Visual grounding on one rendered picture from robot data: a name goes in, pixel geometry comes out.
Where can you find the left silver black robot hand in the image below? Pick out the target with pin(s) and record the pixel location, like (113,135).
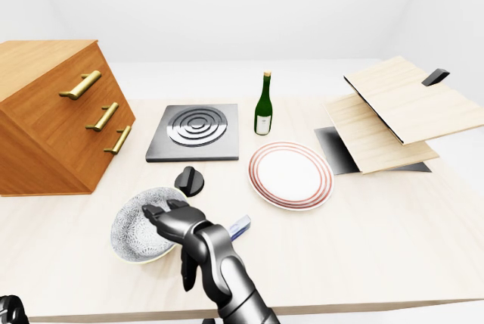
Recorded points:
(11,310)

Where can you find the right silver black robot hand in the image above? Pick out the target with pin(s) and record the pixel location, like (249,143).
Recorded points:
(210,252)

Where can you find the grey patterned bowl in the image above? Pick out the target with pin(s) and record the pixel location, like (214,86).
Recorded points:
(132,227)

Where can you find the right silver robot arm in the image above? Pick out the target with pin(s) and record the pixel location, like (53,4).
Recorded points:
(249,301)

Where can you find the flat dark stove plate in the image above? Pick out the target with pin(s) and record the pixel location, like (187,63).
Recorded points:
(196,142)

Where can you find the white plate with red rings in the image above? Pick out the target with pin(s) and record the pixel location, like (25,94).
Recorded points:
(289,174)

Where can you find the small blue white box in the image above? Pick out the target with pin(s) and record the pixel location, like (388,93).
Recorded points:
(241,225)

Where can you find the small dark shape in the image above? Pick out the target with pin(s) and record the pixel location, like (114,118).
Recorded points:
(208,321)

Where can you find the round black stove knob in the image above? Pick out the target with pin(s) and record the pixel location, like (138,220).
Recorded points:
(189,181)

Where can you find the small wooden cabinet drawer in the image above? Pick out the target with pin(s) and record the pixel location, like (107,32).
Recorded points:
(102,161)

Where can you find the green wine bottle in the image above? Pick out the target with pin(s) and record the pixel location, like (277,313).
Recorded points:
(263,110)

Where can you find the wooden cabinet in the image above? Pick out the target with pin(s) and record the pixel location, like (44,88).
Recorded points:
(26,150)

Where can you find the medium wooden cabinet drawer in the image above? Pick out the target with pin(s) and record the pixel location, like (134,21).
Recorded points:
(81,133)

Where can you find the large wooden cabinet drawer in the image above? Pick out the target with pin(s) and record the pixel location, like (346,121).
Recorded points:
(49,93)

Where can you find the small black angled block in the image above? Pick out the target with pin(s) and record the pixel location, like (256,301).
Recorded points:
(435,77)

